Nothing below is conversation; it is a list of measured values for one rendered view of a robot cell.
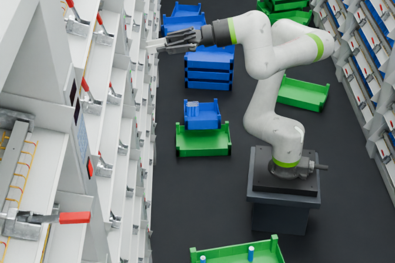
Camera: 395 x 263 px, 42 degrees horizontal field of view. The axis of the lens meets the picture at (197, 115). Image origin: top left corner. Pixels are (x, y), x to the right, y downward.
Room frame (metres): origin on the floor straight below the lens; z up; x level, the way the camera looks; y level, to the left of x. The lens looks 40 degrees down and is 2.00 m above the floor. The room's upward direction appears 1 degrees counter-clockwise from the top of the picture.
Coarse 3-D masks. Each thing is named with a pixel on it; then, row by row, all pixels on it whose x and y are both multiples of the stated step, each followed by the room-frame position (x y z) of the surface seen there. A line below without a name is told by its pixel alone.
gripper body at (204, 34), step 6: (198, 30) 1.57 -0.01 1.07; (204, 30) 1.53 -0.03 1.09; (210, 30) 1.52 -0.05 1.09; (186, 36) 1.55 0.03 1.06; (198, 36) 1.53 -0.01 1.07; (204, 36) 1.51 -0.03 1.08; (210, 36) 1.51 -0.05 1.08; (192, 42) 1.51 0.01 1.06; (198, 42) 1.50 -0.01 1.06; (204, 42) 1.50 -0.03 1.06; (210, 42) 1.51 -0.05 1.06
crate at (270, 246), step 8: (264, 240) 1.07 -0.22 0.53; (272, 240) 1.06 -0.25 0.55; (192, 248) 1.03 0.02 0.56; (216, 248) 1.04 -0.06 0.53; (224, 248) 1.05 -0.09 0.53; (232, 248) 1.05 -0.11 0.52; (240, 248) 1.06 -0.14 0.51; (248, 248) 1.06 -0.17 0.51; (256, 248) 1.07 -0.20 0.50; (264, 248) 1.07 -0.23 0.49; (272, 248) 1.06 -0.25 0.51; (192, 256) 1.01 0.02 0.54; (200, 256) 1.03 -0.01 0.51; (208, 256) 1.04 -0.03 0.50; (216, 256) 1.04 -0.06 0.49; (224, 256) 1.05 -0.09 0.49; (232, 256) 1.05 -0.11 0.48; (240, 256) 1.05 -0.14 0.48; (256, 256) 1.05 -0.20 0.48; (264, 256) 1.05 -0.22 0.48; (272, 256) 1.05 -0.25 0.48; (280, 256) 1.02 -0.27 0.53
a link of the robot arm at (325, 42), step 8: (304, 32) 1.81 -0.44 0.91; (312, 32) 1.77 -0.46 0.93; (320, 32) 1.77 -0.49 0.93; (328, 32) 1.80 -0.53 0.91; (320, 40) 1.72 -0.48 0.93; (328, 40) 1.75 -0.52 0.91; (320, 48) 1.69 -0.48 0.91; (328, 48) 1.72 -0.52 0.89; (320, 56) 1.69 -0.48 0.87; (328, 56) 1.75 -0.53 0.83
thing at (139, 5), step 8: (136, 0) 1.96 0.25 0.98; (136, 8) 1.96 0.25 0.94; (136, 16) 1.91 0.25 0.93; (136, 32) 1.79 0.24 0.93; (136, 40) 1.73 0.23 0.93; (136, 48) 1.68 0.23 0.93; (136, 56) 1.62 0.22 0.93; (136, 64) 1.57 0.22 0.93; (136, 72) 1.52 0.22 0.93; (136, 88) 1.36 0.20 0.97
